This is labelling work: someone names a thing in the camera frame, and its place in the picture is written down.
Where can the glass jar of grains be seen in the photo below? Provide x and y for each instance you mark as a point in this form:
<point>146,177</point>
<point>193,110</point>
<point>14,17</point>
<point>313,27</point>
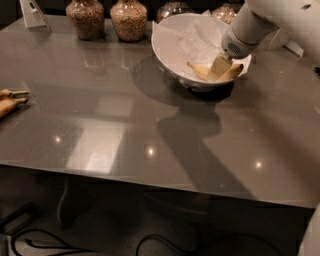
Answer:
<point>226,13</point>
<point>129,19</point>
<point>87,18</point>
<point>173,7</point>

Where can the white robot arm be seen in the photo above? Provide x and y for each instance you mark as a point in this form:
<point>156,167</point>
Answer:
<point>299,18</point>

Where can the white bowl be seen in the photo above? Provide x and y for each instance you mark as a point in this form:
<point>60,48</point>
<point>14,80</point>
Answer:
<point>173,53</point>

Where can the white paper napkin in bowl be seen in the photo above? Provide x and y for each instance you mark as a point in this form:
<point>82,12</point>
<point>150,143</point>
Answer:
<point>190,40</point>

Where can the banana on table upper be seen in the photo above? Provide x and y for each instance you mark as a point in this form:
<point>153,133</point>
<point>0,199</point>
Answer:
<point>8,93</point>

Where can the glass jar of grains left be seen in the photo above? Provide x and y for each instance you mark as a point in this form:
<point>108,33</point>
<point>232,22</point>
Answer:
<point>87,18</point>

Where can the white stand left back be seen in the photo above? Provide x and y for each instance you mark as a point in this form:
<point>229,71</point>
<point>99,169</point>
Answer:
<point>32,15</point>

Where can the yellow banana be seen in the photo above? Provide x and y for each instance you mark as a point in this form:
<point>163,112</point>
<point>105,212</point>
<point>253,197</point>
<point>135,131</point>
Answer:
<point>202,71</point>

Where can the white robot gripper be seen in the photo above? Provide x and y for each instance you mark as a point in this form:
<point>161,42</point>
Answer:
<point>232,45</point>

